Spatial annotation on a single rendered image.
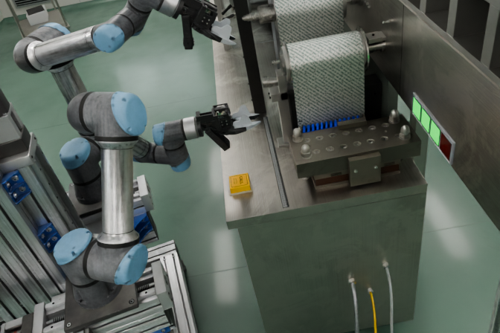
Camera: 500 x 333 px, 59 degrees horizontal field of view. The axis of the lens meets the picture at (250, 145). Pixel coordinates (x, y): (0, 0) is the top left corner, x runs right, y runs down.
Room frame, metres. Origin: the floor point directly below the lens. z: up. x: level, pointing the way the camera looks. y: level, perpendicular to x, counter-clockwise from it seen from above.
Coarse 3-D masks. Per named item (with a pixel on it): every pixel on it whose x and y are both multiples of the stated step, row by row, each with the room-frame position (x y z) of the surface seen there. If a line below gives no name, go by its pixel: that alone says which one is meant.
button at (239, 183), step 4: (232, 176) 1.19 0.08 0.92; (236, 176) 1.19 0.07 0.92; (240, 176) 1.19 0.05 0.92; (244, 176) 1.18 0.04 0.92; (248, 176) 1.18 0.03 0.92; (232, 180) 1.17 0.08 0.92; (236, 180) 1.17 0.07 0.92; (240, 180) 1.17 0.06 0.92; (244, 180) 1.16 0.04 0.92; (248, 180) 1.16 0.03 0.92; (232, 184) 1.15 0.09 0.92; (236, 184) 1.15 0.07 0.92; (240, 184) 1.14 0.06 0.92; (244, 184) 1.14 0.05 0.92; (248, 184) 1.13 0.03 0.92; (232, 188) 1.13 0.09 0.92; (236, 188) 1.13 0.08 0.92; (240, 188) 1.13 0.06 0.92; (244, 188) 1.13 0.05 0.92; (248, 188) 1.13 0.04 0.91; (232, 192) 1.13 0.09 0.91; (236, 192) 1.13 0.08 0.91
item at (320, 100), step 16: (320, 80) 1.25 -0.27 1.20; (336, 80) 1.25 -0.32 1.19; (352, 80) 1.25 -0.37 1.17; (304, 96) 1.26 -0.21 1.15; (320, 96) 1.25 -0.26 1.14; (336, 96) 1.25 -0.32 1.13; (352, 96) 1.25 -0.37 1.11; (304, 112) 1.26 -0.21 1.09; (320, 112) 1.25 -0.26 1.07; (336, 112) 1.25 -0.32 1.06; (352, 112) 1.25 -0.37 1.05
